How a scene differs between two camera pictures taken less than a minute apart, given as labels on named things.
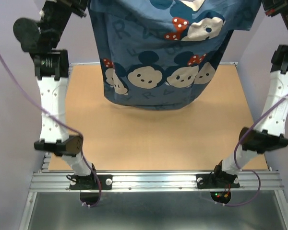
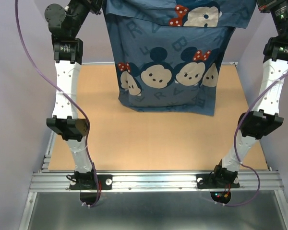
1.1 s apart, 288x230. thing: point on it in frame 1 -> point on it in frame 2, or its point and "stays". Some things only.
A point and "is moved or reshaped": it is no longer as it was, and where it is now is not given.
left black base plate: [89, 182] stays
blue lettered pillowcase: [156, 54] is moved or reshaped
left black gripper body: [72, 5] -> [92, 5]
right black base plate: [217, 180] stays
